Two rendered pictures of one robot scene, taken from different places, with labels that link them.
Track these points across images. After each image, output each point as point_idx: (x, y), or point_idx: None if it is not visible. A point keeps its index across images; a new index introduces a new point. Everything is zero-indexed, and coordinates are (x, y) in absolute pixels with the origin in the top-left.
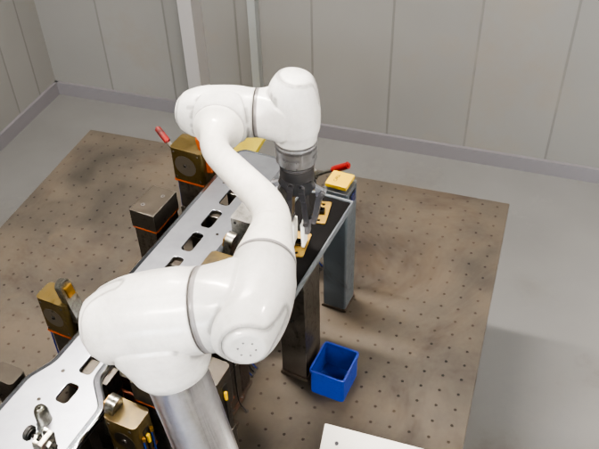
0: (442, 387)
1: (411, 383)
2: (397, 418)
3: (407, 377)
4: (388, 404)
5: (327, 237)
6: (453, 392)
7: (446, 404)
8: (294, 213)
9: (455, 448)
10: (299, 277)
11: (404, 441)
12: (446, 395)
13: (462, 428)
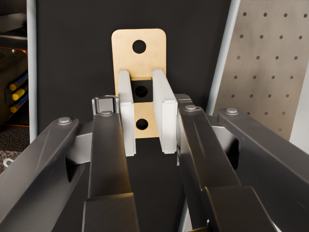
0: (288, 11)
1: (254, 14)
2: (243, 65)
3: (250, 6)
4: (231, 50)
5: (218, 28)
6: (300, 14)
7: (291, 32)
8: (117, 104)
9: (298, 82)
10: (174, 195)
11: (250, 89)
12: (292, 20)
13: (305, 57)
